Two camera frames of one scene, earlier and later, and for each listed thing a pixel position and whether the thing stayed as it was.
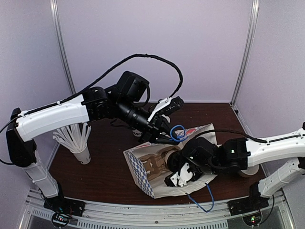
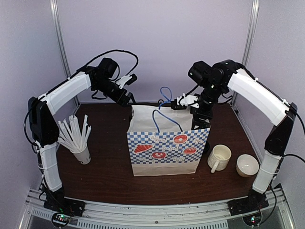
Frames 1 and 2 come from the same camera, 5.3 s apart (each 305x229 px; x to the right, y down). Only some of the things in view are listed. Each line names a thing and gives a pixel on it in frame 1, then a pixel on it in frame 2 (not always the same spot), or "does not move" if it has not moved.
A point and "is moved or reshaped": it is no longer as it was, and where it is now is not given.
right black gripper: (178, 156) -> (197, 120)
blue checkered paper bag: (150, 161) is moved or reshaped
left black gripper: (157, 125) -> (123, 101)
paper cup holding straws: (84, 156) does not move
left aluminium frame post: (58, 24) does not move
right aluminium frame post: (252, 24) does not move
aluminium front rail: (99, 214) does not move
